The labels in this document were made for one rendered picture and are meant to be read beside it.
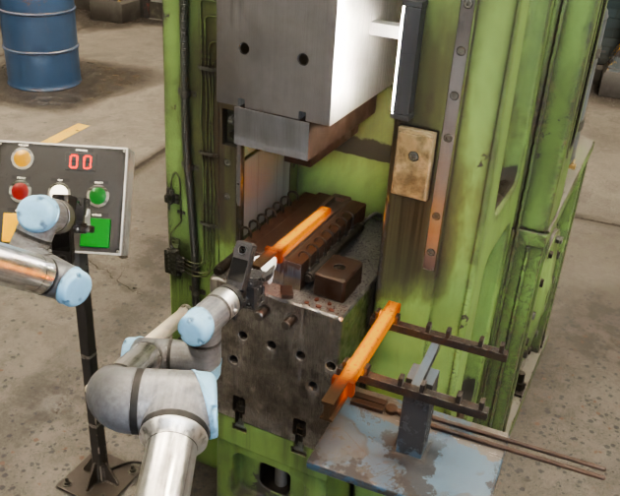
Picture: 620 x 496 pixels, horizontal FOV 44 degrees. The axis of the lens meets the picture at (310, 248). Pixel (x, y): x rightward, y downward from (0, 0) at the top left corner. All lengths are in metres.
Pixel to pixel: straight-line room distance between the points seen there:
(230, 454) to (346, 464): 0.66
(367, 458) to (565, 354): 1.90
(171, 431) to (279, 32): 0.90
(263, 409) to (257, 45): 0.98
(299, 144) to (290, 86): 0.14
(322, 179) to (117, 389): 1.21
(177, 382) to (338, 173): 1.16
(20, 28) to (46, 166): 4.36
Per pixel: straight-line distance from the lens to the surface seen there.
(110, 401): 1.38
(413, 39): 1.75
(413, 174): 1.85
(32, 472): 2.86
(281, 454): 2.25
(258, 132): 1.85
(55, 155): 2.11
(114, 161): 2.07
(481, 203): 1.85
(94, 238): 2.06
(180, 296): 2.41
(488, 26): 1.74
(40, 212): 1.62
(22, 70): 6.53
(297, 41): 1.74
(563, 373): 3.45
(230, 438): 2.32
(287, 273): 1.97
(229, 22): 1.82
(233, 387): 2.19
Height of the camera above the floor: 1.96
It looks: 29 degrees down
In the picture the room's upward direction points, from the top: 4 degrees clockwise
